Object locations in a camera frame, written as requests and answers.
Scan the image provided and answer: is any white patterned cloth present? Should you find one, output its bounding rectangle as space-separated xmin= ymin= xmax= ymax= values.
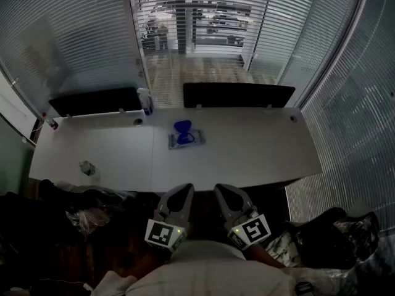
xmin=267 ymin=229 xmax=303 ymax=268

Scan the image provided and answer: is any black round strap buckle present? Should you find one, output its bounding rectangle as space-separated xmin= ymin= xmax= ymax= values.
xmin=294 ymin=281 xmax=312 ymax=296

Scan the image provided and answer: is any clear plastic bag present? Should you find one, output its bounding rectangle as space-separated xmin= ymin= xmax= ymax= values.
xmin=65 ymin=210 xmax=112 ymax=234

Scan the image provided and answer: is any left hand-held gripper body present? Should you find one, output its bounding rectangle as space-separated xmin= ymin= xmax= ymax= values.
xmin=144 ymin=208 xmax=189 ymax=253

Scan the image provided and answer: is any white charger cable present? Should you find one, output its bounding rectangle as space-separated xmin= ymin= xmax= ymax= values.
xmin=39 ymin=276 xmax=94 ymax=292

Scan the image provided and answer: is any dark square column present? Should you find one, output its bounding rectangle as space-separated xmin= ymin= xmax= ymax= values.
xmin=175 ymin=0 xmax=188 ymax=55

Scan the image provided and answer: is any blue object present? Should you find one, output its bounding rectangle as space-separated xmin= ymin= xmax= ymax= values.
xmin=173 ymin=120 xmax=192 ymax=133

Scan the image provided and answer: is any short black desk partition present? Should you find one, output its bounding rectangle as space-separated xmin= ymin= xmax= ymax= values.
xmin=48 ymin=87 xmax=143 ymax=118

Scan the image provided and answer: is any white spray bottle blue label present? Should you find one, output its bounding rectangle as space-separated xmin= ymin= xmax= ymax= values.
xmin=137 ymin=88 xmax=154 ymax=116

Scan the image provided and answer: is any long black desk partition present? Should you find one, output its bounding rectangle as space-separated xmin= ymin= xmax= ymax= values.
xmin=183 ymin=82 xmax=296 ymax=109

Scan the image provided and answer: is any grey tray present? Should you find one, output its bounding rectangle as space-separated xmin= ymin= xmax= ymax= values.
xmin=168 ymin=129 xmax=207 ymax=150

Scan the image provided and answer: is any black cloth bundle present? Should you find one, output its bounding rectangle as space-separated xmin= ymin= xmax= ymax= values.
xmin=0 ymin=179 xmax=93 ymax=258

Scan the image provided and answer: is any background office desk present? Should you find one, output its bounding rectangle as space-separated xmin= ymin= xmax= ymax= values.
xmin=191 ymin=0 xmax=252 ymax=46

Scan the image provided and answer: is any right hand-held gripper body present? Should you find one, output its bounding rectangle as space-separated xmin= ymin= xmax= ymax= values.
xmin=220 ymin=206 xmax=272 ymax=252

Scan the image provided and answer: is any white venetian blind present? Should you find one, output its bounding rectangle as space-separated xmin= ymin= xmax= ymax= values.
xmin=246 ymin=0 xmax=368 ymax=107
xmin=285 ymin=0 xmax=395 ymax=231
xmin=0 ymin=0 xmax=149 ymax=117
xmin=128 ymin=0 xmax=280 ymax=109

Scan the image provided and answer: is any large black plastic bag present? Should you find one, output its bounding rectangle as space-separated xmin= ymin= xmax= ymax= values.
xmin=286 ymin=207 xmax=381 ymax=271

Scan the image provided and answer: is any person's right forearm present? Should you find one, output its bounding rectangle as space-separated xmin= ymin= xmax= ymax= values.
xmin=246 ymin=242 xmax=286 ymax=269

